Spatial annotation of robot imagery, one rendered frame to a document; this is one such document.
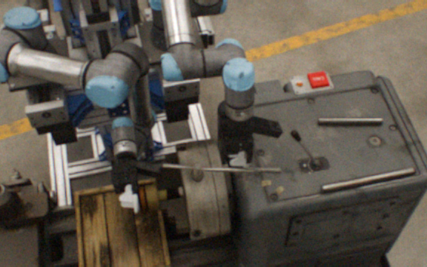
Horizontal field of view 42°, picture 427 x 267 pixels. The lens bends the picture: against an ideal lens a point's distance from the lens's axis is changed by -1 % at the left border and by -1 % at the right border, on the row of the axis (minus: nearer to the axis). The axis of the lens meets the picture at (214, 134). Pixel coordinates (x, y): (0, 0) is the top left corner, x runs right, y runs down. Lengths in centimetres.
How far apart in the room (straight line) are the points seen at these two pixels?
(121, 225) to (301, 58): 204
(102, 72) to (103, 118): 65
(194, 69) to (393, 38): 265
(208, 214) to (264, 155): 24
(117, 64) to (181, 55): 32
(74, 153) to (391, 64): 206
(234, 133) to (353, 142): 43
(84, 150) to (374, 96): 168
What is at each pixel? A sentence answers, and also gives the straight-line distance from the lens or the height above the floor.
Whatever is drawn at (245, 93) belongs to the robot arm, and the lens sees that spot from 137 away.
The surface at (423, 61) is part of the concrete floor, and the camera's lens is 386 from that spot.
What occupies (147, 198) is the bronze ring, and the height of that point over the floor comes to 112.
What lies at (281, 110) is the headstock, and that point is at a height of 125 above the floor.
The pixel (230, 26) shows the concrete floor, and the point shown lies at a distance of 386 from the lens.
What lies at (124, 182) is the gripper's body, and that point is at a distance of 182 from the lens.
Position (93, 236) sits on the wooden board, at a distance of 201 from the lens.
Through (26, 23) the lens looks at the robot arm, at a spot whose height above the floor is 139.
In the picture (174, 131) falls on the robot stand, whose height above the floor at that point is 21.
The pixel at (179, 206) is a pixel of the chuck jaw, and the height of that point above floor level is 110.
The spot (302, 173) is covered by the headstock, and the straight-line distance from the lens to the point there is 166.
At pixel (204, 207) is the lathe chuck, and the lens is 168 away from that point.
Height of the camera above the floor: 266
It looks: 55 degrees down
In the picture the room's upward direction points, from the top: 1 degrees counter-clockwise
